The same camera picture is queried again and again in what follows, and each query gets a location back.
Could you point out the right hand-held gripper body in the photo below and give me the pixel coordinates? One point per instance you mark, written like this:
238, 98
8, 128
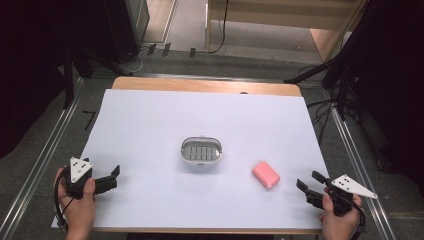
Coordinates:
350, 187

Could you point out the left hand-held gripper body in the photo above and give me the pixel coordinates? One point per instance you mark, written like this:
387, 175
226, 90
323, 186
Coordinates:
79, 168

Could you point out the pink sponge block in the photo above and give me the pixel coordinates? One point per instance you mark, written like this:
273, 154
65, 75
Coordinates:
266, 174

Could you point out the metal basket container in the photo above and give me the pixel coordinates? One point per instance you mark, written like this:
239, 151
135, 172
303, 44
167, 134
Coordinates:
201, 151

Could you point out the person's right hand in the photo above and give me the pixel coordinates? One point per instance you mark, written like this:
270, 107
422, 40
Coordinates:
338, 226

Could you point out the person's left hand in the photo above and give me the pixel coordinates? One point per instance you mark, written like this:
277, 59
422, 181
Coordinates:
79, 213

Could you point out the black angled floor tape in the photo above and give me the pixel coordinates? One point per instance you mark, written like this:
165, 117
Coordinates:
89, 120

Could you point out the white paper sheet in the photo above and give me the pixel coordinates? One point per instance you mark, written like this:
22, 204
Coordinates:
166, 116

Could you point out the black metal stand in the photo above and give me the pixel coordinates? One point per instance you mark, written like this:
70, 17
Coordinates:
69, 83

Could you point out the black tripod stand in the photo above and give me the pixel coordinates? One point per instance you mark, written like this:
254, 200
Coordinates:
341, 90

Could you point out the black curtain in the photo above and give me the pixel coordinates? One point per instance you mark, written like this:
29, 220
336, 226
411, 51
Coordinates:
393, 83
40, 66

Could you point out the wooden table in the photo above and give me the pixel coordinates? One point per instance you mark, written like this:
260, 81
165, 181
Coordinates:
200, 85

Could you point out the light wooden furniture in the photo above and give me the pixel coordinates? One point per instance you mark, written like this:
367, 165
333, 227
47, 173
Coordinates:
326, 40

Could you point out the black cabinet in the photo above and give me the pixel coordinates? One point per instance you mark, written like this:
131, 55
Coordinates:
125, 26

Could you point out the metal floor rail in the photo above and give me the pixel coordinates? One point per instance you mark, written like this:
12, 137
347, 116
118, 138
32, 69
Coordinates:
40, 160
360, 160

